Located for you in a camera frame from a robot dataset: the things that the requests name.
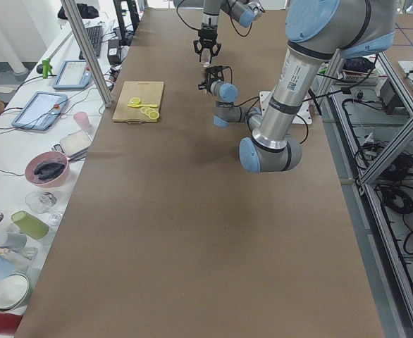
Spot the black keyboard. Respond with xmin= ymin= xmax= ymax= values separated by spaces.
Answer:
xmin=85 ymin=25 xmax=103 ymax=58

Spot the wine glass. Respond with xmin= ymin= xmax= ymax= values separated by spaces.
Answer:
xmin=25 ymin=191 xmax=63 ymax=227

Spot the dark grey cloth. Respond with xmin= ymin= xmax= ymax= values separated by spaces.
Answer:
xmin=33 ymin=161 xmax=66 ymax=182

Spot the aluminium frame post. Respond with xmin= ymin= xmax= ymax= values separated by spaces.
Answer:
xmin=61 ymin=0 xmax=113 ymax=108

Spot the lower lemon slice of row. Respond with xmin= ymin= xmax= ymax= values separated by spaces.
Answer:
xmin=147 ymin=110 xmax=160 ymax=120

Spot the grey cup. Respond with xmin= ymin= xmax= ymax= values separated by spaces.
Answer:
xmin=0 ymin=232 xmax=27 ymax=252

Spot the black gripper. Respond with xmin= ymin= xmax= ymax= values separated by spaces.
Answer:
xmin=198 ymin=66 xmax=224 ymax=92
xmin=193 ymin=23 xmax=221 ymax=61

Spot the green cup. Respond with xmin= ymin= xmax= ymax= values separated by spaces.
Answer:
xmin=11 ymin=211 xmax=49 ymax=240

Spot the blue teach pendant far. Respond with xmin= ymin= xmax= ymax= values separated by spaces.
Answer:
xmin=52 ymin=60 xmax=92 ymax=90

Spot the silver kitchen scale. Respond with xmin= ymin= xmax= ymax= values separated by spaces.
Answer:
xmin=51 ymin=130 xmax=92 ymax=160

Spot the wooden cutting board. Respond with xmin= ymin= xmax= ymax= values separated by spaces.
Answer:
xmin=112 ymin=81 xmax=164 ymax=123

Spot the black right cable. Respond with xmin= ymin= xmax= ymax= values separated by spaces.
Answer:
xmin=175 ymin=0 xmax=253 ymax=38

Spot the clear glass measuring cup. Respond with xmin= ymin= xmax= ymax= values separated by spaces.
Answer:
xmin=200 ymin=49 xmax=211 ymax=68

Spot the wooden cup rack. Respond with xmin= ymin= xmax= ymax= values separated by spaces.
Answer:
xmin=0 ymin=247 xmax=37 ymax=267

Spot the pink bowl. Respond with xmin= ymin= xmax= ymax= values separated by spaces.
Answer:
xmin=25 ymin=151 xmax=70 ymax=188

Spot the white green bowl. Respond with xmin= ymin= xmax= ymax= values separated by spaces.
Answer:
xmin=0 ymin=273 xmax=31 ymax=311

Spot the middle lemon slice of row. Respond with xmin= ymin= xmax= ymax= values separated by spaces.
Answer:
xmin=142 ymin=108 xmax=157 ymax=118

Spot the lemon slice near blade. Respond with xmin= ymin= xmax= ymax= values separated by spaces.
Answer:
xmin=128 ymin=97 xmax=142 ymax=107

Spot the yellow plastic knife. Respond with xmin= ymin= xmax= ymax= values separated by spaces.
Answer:
xmin=127 ymin=104 xmax=159 ymax=108

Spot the blue teach pendant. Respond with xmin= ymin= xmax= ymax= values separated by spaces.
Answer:
xmin=11 ymin=92 xmax=68 ymax=132
xmin=52 ymin=60 xmax=92 ymax=90

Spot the pink tumbler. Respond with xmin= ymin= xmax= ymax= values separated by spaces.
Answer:
xmin=73 ymin=111 xmax=92 ymax=132

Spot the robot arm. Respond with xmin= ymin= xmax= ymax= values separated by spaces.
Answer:
xmin=193 ymin=0 xmax=265 ymax=68
xmin=194 ymin=1 xmax=397 ymax=173

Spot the blue teach pendant near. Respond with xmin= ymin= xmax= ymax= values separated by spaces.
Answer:
xmin=11 ymin=92 xmax=68 ymax=132

